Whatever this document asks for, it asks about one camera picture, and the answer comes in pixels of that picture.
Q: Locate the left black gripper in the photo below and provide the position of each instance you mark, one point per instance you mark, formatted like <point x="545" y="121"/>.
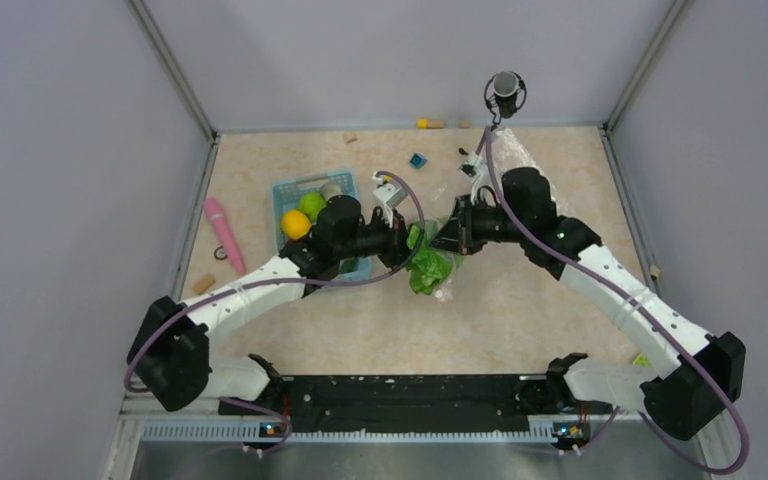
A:
<point x="397" y="251"/>

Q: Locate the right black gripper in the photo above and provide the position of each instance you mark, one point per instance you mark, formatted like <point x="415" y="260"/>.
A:
<point x="458" y="235"/>

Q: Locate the green lettuce toy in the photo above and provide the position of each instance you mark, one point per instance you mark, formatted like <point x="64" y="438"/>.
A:
<point x="429" y="268"/>

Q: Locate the clear zip top bag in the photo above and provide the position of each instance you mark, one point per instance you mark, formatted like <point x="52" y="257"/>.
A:
<point x="490" y="179"/>

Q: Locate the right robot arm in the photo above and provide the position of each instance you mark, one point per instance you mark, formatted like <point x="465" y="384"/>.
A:
<point x="692" y="377"/>

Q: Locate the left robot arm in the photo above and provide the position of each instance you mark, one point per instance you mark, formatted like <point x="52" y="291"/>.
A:
<point x="170" y="357"/>

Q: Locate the blue square block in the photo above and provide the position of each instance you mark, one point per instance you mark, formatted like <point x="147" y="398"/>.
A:
<point x="417" y="161"/>

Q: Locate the green lime toy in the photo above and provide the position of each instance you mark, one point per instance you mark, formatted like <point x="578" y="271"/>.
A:
<point x="311" y="204"/>

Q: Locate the yellow lemon toy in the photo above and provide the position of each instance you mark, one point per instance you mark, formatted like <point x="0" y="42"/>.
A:
<point x="295" y="224"/>

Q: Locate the blue plastic basket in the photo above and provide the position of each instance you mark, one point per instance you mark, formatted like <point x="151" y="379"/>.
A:
<point x="285" y="196"/>

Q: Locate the yellow wooden cylinder block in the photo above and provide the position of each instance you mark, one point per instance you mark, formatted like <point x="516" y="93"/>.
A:
<point x="430" y="124"/>

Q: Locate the black microphone on tripod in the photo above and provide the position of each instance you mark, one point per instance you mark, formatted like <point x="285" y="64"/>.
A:
<point x="505" y="94"/>

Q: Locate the pink cylinder toy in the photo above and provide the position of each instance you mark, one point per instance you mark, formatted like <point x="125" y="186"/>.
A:
<point x="216" y="215"/>

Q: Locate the wooden block left edge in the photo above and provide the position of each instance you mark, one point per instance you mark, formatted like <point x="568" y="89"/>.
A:
<point x="204" y="284"/>

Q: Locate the green rectangular block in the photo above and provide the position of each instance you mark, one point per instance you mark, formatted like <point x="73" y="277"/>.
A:
<point x="641" y="360"/>

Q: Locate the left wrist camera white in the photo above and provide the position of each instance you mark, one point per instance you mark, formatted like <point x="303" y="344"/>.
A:
<point x="388" y="194"/>

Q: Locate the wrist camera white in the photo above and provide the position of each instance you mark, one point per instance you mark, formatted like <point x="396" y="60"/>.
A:
<point x="388" y="194"/>
<point x="475" y="168"/>

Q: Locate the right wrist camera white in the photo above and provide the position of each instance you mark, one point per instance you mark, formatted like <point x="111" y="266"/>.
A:
<point x="475" y="168"/>

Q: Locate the wooden block near wall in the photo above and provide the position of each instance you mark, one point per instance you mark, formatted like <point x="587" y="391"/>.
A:
<point x="349" y="137"/>

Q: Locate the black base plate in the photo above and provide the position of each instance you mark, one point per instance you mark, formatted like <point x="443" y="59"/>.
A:
<point x="416" y="403"/>

